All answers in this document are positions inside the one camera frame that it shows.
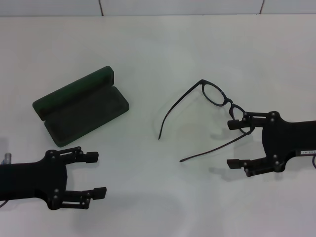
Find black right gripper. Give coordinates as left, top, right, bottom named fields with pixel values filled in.
left=226, top=111, right=316, bottom=177

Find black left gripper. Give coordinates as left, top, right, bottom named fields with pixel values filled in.
left=0, top=146, right=107, bottom=210

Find black glasses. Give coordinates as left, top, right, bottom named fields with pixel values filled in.
left=158, top=79, right=257, bottom=163

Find green glasses case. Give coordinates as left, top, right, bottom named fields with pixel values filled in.
left=32, top=65, right=130, bottom=148

